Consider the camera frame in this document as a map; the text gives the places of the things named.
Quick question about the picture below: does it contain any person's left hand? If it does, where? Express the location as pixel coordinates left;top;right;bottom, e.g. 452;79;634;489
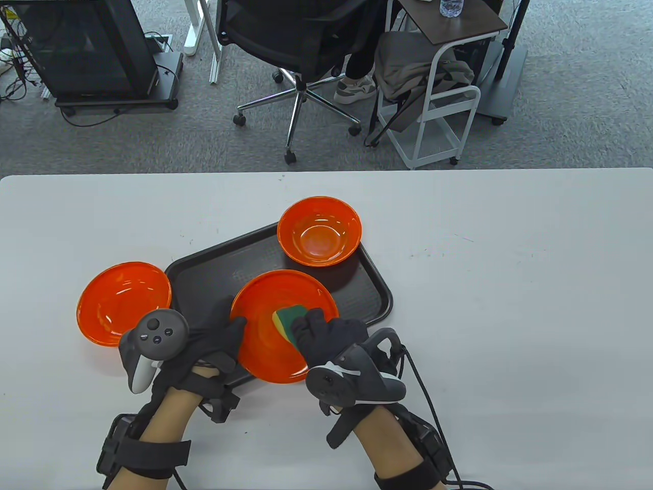
152;316;248;405

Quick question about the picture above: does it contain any person's right hand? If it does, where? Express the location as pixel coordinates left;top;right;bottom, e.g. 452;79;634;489
291;308;369;368

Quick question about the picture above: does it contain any green and yellow sponge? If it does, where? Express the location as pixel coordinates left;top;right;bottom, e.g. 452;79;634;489
271;305;309;353

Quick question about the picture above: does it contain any orange plastic bowl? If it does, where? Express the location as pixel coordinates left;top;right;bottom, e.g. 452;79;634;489
77;262;172;348
277;196;363;268
231;269;340;384

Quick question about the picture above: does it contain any person's left forearm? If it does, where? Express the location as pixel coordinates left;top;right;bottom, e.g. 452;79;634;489
110;383;197;490

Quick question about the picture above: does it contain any dark brown serving tray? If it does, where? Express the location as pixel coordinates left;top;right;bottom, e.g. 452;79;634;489
164;222;393;388

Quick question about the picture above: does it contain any grey jacket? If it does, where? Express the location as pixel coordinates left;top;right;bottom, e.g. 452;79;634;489
375;32;476;133

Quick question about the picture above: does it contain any black office chair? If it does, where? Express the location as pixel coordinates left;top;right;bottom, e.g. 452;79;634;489
217;0;375;165

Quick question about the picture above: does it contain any black display stand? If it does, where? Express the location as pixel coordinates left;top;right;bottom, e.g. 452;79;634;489
0;0;184;113

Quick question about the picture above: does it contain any white cart with brown top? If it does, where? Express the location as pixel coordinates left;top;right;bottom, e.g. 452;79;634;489
375;0;509;170

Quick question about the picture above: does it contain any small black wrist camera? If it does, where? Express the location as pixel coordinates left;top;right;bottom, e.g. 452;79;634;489
199;388;240;423

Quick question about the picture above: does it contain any black forearm strap unit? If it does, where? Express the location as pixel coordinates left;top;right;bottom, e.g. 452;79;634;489
97;413;192;488
375;411;455;490

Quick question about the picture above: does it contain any tangle of black cables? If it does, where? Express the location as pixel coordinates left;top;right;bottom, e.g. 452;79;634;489
0;31;31;103

